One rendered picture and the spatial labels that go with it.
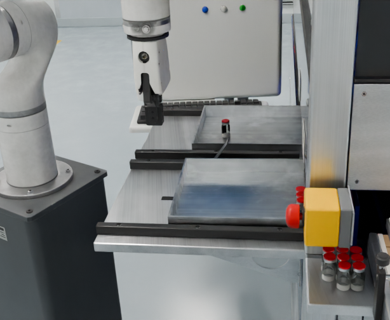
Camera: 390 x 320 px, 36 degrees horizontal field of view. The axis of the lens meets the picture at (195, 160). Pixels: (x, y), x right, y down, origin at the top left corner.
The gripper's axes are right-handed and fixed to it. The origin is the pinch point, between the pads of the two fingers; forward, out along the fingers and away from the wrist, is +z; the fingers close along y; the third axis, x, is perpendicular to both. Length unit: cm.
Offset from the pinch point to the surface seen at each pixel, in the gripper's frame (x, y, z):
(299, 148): -28.2, 28.0, 19.7
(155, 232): -0.1, -8.2, 21.1
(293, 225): -25.9, -19.9, 11.3
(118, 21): 157, 542, 107
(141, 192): 6.5, 9.1, 22.3
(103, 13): 174, 542, 98
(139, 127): 20, 64, 30
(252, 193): -17.9, 9.6, 22.0
